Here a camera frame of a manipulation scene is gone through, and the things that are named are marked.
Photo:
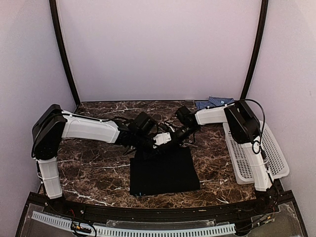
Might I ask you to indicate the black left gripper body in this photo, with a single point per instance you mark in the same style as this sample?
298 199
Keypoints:
147 154

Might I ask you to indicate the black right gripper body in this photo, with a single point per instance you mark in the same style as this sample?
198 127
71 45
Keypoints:
177 139

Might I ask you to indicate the black garment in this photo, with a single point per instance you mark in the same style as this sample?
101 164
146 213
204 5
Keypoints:
170 172

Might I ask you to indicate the blue checkered shirt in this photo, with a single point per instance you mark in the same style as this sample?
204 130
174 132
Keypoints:
213 102

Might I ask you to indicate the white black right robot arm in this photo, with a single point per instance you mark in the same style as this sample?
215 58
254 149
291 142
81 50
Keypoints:
245 129

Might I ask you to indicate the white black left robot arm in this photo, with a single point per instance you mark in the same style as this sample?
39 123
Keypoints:
56 125

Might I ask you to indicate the white plastic laundry basket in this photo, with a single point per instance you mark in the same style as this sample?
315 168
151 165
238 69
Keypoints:
278 164

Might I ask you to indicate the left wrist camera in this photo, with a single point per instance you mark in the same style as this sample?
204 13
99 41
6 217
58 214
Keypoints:
161 139

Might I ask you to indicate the black front table rail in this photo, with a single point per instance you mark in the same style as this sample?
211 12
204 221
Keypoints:
232 213

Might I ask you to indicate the white slotted cable duct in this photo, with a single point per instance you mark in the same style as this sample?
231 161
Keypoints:
137 229

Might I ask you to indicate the black right corner post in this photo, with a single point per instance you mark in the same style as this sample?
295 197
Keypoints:
256 49

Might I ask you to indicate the black corner post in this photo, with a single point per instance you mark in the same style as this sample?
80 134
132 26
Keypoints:
256 49
62 51

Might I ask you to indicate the black left corner post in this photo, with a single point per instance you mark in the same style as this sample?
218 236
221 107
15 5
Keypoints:
62 51

